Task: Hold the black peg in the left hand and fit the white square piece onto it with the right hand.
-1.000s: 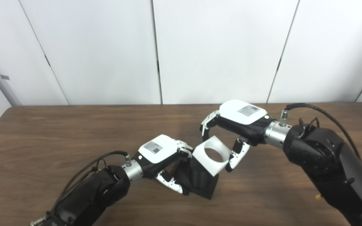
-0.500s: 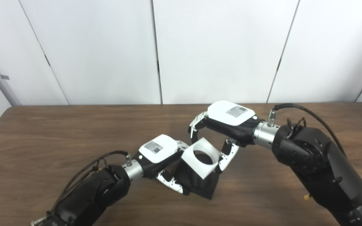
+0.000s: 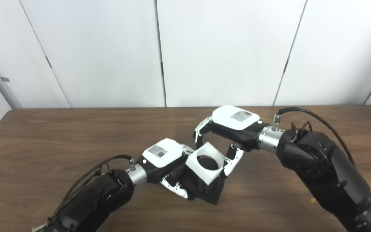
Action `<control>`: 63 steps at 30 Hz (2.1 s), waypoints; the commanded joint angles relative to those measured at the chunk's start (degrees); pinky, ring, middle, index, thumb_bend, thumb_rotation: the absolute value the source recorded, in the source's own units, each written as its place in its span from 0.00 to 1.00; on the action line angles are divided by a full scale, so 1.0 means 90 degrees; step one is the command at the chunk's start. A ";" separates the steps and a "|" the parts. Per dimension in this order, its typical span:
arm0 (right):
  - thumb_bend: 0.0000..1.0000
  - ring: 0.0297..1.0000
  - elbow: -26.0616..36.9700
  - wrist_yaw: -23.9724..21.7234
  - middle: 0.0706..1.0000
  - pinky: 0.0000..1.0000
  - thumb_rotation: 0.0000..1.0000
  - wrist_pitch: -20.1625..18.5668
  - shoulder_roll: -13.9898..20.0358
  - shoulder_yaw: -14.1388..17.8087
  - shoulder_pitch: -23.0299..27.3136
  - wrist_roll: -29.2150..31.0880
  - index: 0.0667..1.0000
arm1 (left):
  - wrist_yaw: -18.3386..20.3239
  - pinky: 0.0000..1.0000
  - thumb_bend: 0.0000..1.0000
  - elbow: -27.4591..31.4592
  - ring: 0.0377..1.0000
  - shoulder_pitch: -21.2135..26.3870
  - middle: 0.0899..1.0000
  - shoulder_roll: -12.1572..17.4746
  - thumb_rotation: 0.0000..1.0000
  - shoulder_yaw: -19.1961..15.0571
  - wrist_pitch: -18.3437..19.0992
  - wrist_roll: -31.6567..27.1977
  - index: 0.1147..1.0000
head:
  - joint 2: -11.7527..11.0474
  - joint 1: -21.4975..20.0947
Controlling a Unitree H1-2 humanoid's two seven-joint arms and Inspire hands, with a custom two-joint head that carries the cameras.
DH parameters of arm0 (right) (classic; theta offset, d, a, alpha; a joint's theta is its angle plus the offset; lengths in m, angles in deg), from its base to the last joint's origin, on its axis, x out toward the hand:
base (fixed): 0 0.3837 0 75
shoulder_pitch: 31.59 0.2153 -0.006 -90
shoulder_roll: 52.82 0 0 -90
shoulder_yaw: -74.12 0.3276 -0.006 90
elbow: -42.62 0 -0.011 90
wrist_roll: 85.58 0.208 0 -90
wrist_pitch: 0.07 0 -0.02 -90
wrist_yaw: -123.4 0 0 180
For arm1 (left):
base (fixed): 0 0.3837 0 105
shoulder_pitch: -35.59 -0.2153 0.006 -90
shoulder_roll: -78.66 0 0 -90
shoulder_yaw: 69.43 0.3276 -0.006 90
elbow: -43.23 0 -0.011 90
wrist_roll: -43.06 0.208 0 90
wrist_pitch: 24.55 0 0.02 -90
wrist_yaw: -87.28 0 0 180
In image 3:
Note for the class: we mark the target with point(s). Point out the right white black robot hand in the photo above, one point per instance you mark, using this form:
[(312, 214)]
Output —
[(233, 120)]

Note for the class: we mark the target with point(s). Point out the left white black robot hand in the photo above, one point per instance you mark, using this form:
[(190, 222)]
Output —
[(163, 153)]

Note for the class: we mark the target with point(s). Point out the white square piece with hole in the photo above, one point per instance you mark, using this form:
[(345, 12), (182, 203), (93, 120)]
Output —
[(193, 161)]

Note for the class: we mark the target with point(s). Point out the black cylinder peg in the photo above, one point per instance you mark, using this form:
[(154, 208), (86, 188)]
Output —
[(209, 192)]

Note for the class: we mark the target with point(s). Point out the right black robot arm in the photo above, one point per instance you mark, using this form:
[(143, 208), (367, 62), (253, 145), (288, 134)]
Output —
[(317, 161)]

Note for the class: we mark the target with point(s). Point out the small gray wall tag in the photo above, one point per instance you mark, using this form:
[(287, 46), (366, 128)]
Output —
[(5, 79)]

